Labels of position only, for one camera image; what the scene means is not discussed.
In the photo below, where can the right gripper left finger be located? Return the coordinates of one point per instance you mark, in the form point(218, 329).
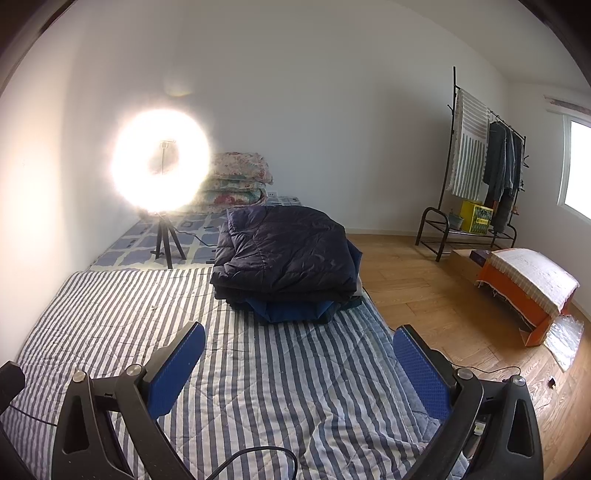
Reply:
point(86, 445)

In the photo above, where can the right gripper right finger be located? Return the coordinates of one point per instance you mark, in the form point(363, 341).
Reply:
point(491, 424)

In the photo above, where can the navy puffer jacket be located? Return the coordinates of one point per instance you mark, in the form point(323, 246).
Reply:
point(283, 253)

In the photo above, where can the black clothes rack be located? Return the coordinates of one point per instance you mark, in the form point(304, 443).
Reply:
point(440, 225)

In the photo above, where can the dark hanging clothes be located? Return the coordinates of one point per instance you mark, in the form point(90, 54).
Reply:
point(503, 169)

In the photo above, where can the orange covered bench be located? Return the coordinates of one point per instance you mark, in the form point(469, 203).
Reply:
point(538, 288)

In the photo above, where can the striped blue white mattress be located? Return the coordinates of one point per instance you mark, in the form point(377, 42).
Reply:
point(305, 400)

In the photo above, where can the brown cardboard box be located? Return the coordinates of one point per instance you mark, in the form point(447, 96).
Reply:
point(468, 263)

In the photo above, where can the yellow green box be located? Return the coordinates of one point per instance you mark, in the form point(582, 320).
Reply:
point(476, 217)

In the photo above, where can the blue folded garment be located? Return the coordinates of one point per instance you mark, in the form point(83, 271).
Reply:
point(304, 311)

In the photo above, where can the window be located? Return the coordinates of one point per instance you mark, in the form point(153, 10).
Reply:
point(574, 192)

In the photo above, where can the floral folded quilt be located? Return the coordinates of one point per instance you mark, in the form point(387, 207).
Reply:
point(234, 180)

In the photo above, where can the striped hanging towel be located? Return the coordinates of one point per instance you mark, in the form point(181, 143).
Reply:
point(469, 146)

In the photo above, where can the bright ring light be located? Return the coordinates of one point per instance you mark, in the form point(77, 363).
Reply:
point(159, 160)

